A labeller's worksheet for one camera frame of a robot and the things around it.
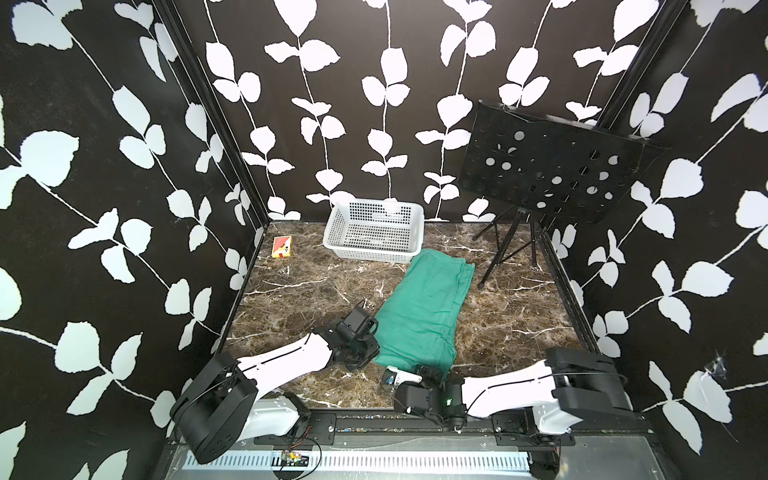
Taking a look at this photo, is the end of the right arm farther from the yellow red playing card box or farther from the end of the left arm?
the yellow red playing card box

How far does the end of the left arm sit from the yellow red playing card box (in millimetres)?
521

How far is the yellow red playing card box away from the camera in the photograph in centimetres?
111

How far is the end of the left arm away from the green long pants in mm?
23

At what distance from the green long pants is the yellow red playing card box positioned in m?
0.44

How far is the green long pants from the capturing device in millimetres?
868

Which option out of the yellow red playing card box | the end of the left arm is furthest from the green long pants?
the yellow red playing card box

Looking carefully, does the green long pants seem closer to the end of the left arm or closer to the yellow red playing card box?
the end of the left arm

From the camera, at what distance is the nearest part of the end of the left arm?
62 centimetres

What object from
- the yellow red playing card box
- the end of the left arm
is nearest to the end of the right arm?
the end of the left arm

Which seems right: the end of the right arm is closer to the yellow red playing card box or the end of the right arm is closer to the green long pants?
the green long pants
